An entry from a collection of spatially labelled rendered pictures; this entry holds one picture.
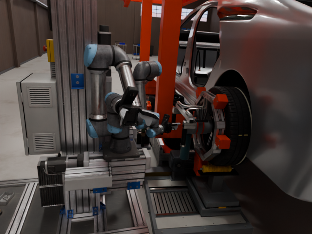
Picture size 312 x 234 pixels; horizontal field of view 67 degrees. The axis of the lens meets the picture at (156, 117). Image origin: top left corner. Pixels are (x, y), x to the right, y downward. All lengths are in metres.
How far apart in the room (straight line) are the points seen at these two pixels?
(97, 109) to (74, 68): 0.31
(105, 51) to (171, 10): 1.09
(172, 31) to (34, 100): 1.33
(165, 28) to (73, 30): 0.99
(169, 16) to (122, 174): 1.42
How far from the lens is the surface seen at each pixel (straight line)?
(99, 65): 1.31
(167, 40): 2.25
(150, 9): 4.19
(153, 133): 1.80
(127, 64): 1.33
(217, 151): 1.81
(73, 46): 1.52
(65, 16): 1.52
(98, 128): 1.40
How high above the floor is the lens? 1.52
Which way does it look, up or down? 19 degrees down
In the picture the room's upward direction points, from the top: 4 degrees clockwise
